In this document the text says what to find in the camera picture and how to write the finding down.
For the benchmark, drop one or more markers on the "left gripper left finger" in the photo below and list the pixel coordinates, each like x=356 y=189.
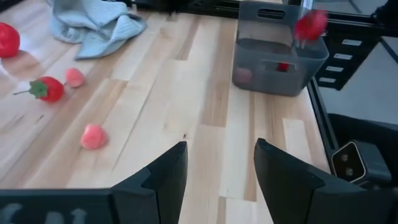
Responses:
x=161 y=193

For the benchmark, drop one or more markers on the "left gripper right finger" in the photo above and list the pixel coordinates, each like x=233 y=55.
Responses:
x=295 y=193

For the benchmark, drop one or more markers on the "pink peach toy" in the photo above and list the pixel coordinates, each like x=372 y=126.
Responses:
x=93 y=137
x=74 y=77

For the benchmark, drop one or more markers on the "red cherry toy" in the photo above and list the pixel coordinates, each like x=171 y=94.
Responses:
x=283 y=67
x=311 y=25

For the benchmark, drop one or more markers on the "red strawberry toy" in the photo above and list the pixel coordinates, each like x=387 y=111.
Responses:
x=49 y=89

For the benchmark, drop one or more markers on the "red apple toy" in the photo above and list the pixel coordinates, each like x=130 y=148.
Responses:
x=7 y=40

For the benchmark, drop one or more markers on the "grey plastic bin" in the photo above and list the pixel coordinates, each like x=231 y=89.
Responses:
x=270 y=84

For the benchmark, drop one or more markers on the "black labelled drawer cabinet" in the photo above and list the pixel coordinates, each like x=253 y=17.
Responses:
x=357 y=49

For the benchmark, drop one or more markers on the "grey waffle cloth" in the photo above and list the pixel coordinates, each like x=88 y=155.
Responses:
x=93 y=25

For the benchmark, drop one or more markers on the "black table-level camera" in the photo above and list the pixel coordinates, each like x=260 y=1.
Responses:
x=370 y=161

